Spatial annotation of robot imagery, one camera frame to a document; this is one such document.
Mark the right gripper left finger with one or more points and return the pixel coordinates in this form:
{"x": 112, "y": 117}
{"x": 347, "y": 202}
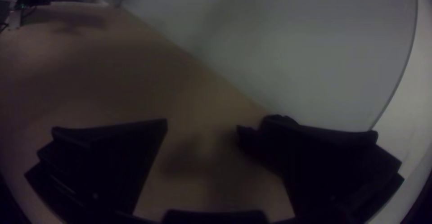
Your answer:
{"x": 101, "y": 163}

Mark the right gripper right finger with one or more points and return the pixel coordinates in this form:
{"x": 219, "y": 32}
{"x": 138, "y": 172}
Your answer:
{"x": 330, "y": 170}

